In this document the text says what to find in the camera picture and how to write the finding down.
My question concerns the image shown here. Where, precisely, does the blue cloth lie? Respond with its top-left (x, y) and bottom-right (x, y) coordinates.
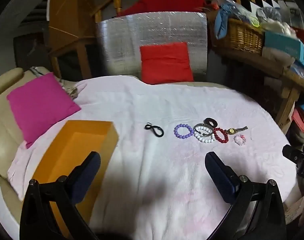
top-left (214, 4), bottom-right (233, 40)

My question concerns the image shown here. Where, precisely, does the pale pink blanket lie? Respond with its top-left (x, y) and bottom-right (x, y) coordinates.
top-left (7, 76), bottom-right (298, 240)

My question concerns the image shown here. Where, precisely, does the wooden shelf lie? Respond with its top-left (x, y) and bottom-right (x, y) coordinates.
top-left (212, 47), bottom-right (304, 128)

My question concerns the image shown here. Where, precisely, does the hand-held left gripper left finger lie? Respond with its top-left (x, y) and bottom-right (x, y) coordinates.
top-left (19, 151), bottom-right (101, 240)

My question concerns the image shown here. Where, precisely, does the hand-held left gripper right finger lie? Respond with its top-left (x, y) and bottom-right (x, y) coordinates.
top-left (204, 152), bottom-right (287, 240)

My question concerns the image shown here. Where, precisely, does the red folded cloth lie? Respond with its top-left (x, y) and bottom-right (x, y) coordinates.
top-left (292, 102), bottom-right (304, 140)

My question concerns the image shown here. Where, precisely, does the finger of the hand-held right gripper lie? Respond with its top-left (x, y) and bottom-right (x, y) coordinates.
top-left (282, 144), bottom-right (304, 167)

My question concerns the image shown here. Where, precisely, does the clear plastic bag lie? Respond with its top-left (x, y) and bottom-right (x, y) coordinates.
top-left (227, 2), bottom-right (258, 23)

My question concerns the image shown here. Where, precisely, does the orange cardboard box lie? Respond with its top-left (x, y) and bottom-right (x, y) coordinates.
top-left (32, 120), bottom-right (120, 240)

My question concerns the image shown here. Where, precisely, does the silver foil insulation sheet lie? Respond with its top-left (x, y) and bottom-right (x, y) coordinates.
top-left (96, 12), bottom-right (208, 83)

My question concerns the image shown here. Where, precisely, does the wooden table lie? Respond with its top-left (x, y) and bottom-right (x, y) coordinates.
top-left (49, 0), bottom-right (97, 80)

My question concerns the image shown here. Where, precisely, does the teal cardboard box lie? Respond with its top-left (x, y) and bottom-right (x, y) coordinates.
top-left (263, 31), bottom-right (304, 69)

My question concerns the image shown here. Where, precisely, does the purple bead bracelet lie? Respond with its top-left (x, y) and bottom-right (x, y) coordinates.
top-left (174, 124), bottom-right (194, 140)

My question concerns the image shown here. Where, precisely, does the white bead bracelet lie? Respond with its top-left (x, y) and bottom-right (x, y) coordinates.
top-left (193, 126), bottom-right (216, 143)

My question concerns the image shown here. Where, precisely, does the black hair tie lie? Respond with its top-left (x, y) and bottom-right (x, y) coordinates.
top-left (144, 123), bottom-right (165, 138)

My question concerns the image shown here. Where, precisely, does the dark wooden panel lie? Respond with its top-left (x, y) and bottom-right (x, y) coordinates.
top-left (13, 31), bottom-right (53, 74)

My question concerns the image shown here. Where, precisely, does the silver bangle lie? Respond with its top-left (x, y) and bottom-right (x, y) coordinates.
top-left (193, 123), bottom-right (214, 137)

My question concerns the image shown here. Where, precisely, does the metal wrist watch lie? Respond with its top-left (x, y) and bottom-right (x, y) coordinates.
top-left (224, 126), bottom-right (249, 135)

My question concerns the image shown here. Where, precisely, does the wicker basket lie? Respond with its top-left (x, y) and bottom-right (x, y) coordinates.
top-left (213, 17), bottom-right (265, 55)

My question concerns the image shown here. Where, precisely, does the beige leather sofa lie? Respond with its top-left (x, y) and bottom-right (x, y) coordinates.
top-left (0, 67), bottom-right (233, 240)

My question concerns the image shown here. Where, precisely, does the magenta pillow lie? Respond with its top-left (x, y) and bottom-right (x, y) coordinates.
top-left (6, 72), bottom-right (82, 149)

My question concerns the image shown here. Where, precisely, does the red bead bracelet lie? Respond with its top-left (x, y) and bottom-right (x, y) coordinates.
top-left (213, 127), bottom-right (229, 144)

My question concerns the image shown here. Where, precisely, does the red pillow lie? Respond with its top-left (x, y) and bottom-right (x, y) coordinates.
top-left (139, 42), bottom-right (194, 85)

